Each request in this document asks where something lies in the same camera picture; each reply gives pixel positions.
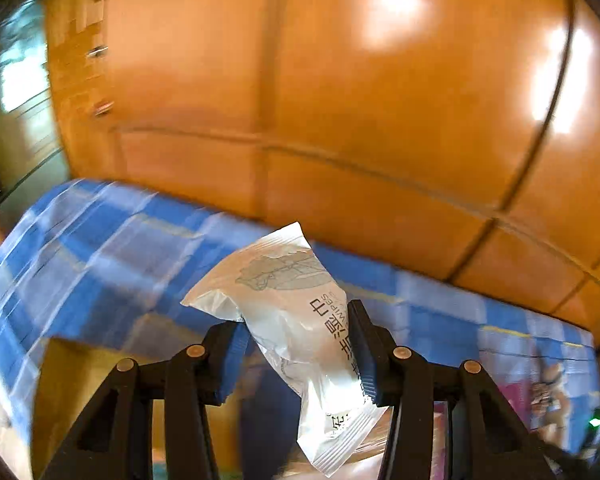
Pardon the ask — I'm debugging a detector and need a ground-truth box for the wooden wardrobe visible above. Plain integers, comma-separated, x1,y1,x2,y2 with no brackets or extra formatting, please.
45,0,600,346

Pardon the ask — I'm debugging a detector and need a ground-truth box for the wooden door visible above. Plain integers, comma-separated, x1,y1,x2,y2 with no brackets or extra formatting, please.
0,0,76,211

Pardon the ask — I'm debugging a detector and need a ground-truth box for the purple carton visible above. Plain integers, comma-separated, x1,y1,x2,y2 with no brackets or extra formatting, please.
497,380,536,433

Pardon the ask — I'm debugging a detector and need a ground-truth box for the white wet wipe packet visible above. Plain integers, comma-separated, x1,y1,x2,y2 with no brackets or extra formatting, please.
180,221,393,478

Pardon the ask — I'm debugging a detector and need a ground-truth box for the blue plaid tablecloth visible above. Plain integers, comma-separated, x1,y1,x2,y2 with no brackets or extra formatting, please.
0,177,600,461

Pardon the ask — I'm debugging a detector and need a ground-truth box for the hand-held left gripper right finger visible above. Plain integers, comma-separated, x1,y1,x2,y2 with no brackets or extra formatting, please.
346,299,556,480

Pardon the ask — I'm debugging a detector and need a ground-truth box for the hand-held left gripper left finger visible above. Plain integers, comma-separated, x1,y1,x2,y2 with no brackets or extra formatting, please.
40,319,246,480

